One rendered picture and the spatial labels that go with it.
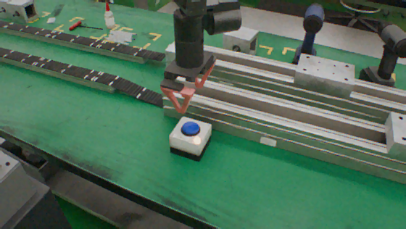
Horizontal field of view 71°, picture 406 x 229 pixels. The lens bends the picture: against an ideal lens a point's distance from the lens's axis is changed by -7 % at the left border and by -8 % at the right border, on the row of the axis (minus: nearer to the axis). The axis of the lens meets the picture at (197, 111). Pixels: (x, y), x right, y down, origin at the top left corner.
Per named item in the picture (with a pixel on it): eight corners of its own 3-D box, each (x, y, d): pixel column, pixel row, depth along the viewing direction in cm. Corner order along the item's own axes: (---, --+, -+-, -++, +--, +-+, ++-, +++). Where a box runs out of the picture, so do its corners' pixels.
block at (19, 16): (9, 23, 140) (1, 4, 133) (26, 14, 148) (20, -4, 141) (22, 26, 137) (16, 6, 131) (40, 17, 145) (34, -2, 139)
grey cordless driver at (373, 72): (372, 102, 92) (399, 40, 78) (350, 68, 107) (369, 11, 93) (394, 102, 92) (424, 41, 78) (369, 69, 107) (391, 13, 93)
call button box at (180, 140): (170, 153, 77) (168, 135, 73) (185, 128, 83) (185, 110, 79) (199, 162, 74) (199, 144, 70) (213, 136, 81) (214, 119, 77)
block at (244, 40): (218, 59, 111) (220, 35, 105) (232, 46, 119) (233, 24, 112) (243, 67, 107) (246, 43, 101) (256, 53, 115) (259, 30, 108)
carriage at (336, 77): (291, 90, 87) (296, 70, 83) (296, 71, 95) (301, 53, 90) (346, 104, 82) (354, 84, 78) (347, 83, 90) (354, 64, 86)
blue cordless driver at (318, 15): (288, 75, 104) (301, 14, 90) (296, 48, 118) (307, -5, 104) (311, 79, 102) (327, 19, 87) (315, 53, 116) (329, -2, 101)
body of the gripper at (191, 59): (213, 60, 66) (214, 28, 61) (194, 85, 58) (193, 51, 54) (185, 54, 68) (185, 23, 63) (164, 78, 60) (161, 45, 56)
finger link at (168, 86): (204, 103, 67) (205, 67, 61) (191, 123, 62) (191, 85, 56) (177, 96, 69) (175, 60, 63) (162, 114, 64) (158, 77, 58)
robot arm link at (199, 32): (168, 4, 56) (178, 15, 52) (202, -2, 58) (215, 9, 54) (170, 38, 60) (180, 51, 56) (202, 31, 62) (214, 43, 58)
